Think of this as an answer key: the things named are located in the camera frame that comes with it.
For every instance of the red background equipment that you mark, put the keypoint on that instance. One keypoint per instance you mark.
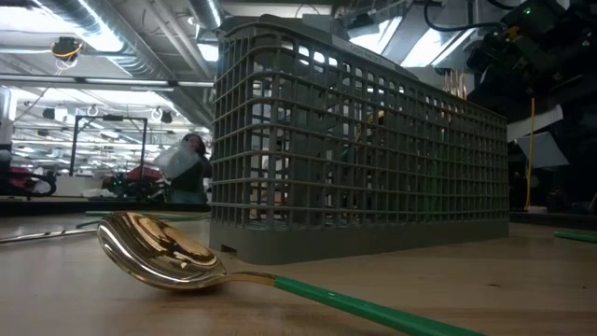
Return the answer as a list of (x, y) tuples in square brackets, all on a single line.
[(144, 173)]

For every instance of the white angled plate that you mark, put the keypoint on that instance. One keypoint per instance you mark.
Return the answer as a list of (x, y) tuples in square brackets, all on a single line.
[(545, 151), (536, 123)]

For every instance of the grey plastic cutlery basket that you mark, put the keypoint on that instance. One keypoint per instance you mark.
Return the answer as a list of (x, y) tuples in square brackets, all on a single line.
[(289, 242)]

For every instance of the white background table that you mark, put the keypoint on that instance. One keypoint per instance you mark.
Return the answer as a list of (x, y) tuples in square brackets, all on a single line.
[(70, 186)]

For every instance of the silver ceiling duct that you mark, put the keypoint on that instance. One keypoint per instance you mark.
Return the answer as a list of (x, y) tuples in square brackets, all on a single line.
[(205, 11), (135, 63)]

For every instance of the black station frame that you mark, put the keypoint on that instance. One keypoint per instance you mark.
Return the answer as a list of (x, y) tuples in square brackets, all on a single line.
[(73, 149)]

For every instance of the red black machine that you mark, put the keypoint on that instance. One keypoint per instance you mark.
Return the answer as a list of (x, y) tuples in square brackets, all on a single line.
[(21, 177)]

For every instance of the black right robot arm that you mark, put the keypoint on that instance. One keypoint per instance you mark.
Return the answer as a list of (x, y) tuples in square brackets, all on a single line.
[(578, 149)]

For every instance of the person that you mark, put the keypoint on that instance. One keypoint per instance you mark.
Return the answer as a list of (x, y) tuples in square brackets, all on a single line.
[(191, 186)]

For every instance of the black aluminium table frame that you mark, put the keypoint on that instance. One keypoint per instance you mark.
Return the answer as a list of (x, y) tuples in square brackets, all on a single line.
[(46, 206)]

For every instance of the clear plastic bag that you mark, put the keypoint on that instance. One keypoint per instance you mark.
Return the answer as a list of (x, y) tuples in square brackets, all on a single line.
[(177, 161)]

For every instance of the long ceiling light tube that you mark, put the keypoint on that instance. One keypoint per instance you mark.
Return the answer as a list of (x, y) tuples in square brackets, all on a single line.
[(116, 81)]

